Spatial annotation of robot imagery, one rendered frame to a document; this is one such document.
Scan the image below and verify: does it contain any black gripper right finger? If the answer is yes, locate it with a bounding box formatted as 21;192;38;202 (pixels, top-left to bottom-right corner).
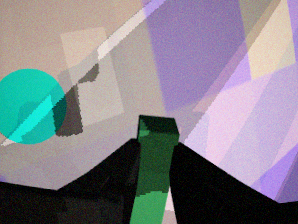
169;143;298;224

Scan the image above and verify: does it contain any cyan circle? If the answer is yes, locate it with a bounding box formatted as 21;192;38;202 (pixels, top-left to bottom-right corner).
0;68;67;145

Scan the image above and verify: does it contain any green rectangular post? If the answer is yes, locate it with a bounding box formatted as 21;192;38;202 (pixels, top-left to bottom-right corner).
130;115;181;224

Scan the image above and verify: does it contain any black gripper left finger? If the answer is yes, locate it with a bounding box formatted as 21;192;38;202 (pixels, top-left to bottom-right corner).
0;137;141;224

